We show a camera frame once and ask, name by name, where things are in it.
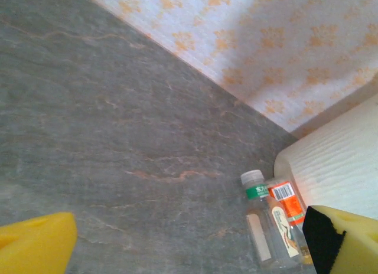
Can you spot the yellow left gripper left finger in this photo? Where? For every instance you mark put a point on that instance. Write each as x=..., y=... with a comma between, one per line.
x=35, y=247

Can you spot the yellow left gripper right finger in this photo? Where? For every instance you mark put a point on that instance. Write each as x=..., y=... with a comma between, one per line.
x=354, y=244

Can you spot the cream plastic waste bin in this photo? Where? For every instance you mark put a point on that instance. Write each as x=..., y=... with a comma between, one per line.
x=339, y=167

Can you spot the orange label bottle amber cap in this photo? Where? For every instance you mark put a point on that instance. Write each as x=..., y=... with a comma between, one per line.
x=291, y=201

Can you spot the tea bottle green neck band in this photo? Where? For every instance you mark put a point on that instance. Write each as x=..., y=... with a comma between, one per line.
x=265, y=226

